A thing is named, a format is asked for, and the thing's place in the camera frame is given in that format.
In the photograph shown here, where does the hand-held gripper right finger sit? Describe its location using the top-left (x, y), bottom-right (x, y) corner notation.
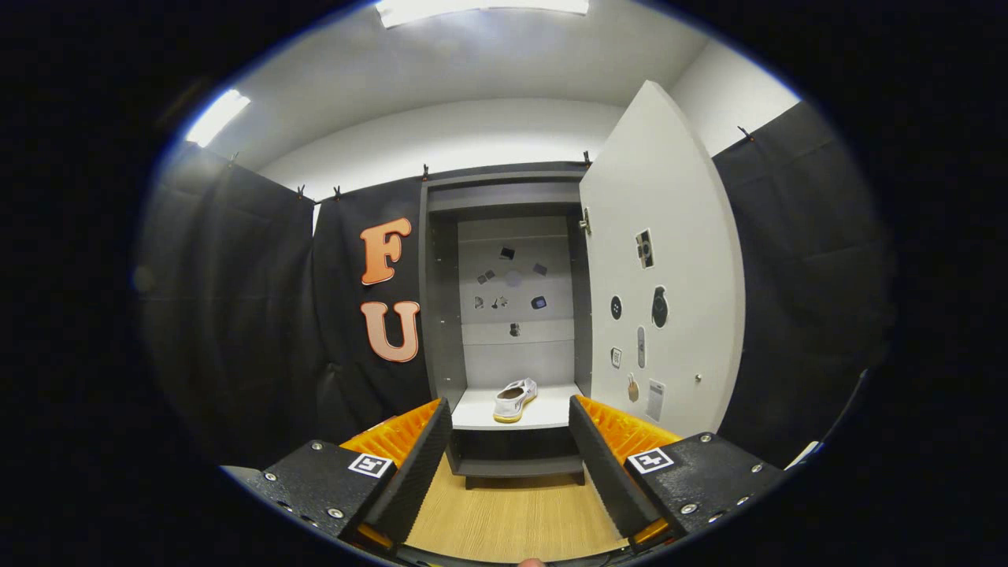
top-left (568, 394), bottom-right (788, 552)

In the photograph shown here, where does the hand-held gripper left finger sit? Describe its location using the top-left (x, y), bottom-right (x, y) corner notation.
top-left (250, 397), bottom-right (454, 550)

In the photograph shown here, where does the white canvas shoe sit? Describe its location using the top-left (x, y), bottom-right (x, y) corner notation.
top-left (493, 378), bottom-right (539, 424)

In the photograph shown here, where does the dark grey shoe cabinet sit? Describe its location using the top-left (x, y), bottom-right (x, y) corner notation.
top-left (417, 161), bottom-right (593, 491)

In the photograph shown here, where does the beige shoe cabinet door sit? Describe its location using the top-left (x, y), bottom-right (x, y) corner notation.
top-left (579, 80), bottom-right (747, 440)

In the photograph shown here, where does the black backdrop cloth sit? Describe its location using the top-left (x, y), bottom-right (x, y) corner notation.
top-left (138, 101), bottom-right (895, 473)

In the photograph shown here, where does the short ceiling light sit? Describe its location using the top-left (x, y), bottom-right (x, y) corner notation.
top-left (185, 88), bottom-right (251, 148)

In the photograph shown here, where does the long ceiling light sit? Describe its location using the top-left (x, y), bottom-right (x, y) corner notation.
top-left (374, 0), bottom-right (590, 29)

